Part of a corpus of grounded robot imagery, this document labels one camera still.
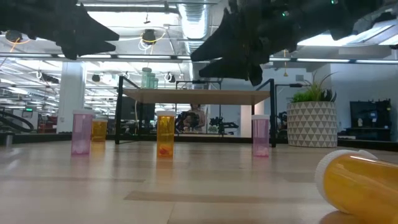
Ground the large orange pill bottle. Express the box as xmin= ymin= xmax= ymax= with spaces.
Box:
xmin=314 ymin=149 xmax=398 ymax=224

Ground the long linear ceiling light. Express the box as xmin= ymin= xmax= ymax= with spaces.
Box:
xmin=0 ymin=52 xmax=398 ymax=65

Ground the black track light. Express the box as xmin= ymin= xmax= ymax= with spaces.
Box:
xmin=40 ymin=72 xmax=60 ymax=85

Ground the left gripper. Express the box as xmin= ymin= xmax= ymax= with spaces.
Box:
xmin=29 ymin=0 xmax=120 ymax=60

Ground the dark cabinet with monitor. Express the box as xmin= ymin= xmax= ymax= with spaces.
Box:
xmin=337 ymin=98 xmax=393 ymax=142

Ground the silver spiral ceiling duct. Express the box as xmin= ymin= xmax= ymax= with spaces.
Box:
xmin=176 ymin=0 xmax=218 ymax=82

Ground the yellow hanging cord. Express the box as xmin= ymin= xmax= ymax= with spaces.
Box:
xmin=282 ymin=49 xmax=289 ymax=78

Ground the black ceiling dome device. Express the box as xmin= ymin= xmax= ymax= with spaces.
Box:
xmin=141 ymin=28 xmax=157 ymax=46
xmin=4 ymin=30 xmax=24 ymax=44

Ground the person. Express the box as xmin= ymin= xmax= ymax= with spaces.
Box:
xmin=183 ymin=103 xmax=208 ymax=134

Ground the potted succulent patterned pot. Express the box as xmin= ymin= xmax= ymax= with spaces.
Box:
xmin=286 ymin=70 xmax=339 ymax=149

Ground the pink pill bottle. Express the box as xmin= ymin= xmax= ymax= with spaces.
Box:
xmin=70 ymin=109 xmax=95 ymax=156
xmin=251 ymin=114 xmax=271 ymax=158

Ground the wooden shelf black frame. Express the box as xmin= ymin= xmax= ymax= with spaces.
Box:
xmin=114 ymin=75 xmax=277 ymax=149

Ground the black cable loop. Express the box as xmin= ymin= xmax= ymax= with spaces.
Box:
xmin=0 ymin=110 xmax=35 ymax=132

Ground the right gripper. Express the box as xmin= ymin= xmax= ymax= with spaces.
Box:
xmin=190 ymin=0 xmax=330 ymax=87

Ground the rectangular ceiling light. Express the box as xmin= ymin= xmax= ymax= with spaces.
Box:
xmin=297 ymin=32 xmax=361 ymax=47
xmin=348 ymin=18 xmax=398 ymax=47

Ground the white building column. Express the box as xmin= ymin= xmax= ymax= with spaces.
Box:
xmin=57 ymin=61 xmax=87 ymax=134

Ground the red tool cabinet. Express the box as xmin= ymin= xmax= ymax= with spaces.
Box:
xmin=37 ymin=114 xmax=58 ymax=134

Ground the short orange pill bottle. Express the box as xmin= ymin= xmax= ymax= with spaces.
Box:
xmin=93 ymin=118 xmax=109 ymax=144

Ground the black aluminium rig frame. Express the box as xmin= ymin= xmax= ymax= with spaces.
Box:
xmin=0 ymin=132 xmax=398 ymax=154

